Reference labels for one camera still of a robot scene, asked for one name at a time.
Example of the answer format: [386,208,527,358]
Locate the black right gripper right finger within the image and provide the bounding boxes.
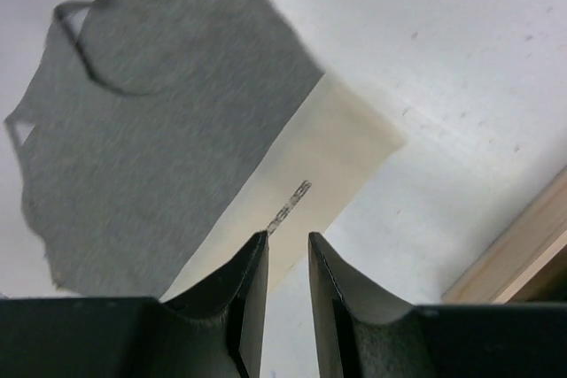
[308,232,566,377]

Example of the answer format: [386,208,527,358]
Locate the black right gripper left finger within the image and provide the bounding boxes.
[1,232,268,377]

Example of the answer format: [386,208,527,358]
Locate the wooden compartment tray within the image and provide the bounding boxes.
[443,171,566,304]

